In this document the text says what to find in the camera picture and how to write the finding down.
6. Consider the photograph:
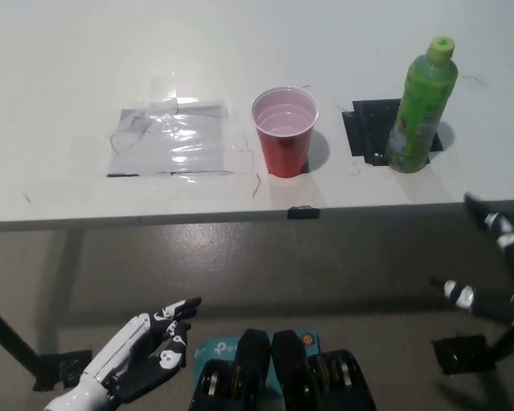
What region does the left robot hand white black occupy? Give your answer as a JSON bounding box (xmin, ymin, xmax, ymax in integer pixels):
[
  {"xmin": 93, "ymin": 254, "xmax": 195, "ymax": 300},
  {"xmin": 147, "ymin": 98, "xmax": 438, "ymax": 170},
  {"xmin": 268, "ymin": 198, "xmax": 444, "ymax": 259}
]
[{"xmin": 80, "ymin": 297, "xmax": 202, "ymax": 406}]

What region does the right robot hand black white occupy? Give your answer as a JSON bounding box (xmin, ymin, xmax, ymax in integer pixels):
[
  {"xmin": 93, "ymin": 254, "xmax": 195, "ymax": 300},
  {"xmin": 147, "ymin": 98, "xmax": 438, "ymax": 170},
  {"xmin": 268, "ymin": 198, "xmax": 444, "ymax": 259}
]
[{"xmin": 430, "ymin": 192, "xmax": 514, "ymax": 331}]

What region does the green plastic bottle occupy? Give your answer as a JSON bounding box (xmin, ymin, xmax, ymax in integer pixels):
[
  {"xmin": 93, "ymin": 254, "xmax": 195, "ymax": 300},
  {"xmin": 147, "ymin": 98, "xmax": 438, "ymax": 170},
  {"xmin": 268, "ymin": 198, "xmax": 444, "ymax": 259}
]
[{"xmin": 386, "ymin": 36, "xmax": 459, "ymax": 174}]

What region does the red plastic cup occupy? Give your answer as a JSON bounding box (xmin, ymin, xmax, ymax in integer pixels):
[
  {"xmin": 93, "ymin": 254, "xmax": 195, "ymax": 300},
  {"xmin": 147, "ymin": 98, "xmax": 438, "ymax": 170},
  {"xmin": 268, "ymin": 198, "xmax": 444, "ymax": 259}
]
[{"xmin": 251, "ymin": 86, "xmax": 320, "ymax": 177}]

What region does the teal router box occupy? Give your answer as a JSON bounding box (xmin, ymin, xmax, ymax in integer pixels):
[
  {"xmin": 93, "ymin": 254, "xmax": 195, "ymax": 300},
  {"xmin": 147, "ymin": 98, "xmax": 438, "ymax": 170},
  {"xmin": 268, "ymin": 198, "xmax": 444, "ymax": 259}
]
[{"xmin": 194, "ymin": 328, "xmax": 323, "ymax": 411}]

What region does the black table leg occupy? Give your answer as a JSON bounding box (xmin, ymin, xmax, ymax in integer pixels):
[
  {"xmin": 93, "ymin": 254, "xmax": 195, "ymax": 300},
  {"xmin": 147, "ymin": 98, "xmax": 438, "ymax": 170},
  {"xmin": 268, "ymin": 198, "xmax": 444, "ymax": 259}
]
[{"xmin": 0, "ymin": 296, "xmax": 42, "ymax": 380}]

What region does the large black tape patch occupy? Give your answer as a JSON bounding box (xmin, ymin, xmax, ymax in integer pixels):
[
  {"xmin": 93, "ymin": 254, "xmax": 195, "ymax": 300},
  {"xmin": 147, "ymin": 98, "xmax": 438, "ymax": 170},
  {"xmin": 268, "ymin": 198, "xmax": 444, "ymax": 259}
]
[{"xmin": 341, "ymin": 98, "xmax": 445, "ymax": 168}]

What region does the taped clear plastic sheet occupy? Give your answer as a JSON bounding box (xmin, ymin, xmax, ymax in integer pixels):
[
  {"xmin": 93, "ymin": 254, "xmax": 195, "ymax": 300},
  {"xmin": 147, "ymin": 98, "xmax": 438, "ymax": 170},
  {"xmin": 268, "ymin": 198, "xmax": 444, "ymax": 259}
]
[{"xmin": 106, "ymin": 96, "xmax": 235, "ymax": 177}]

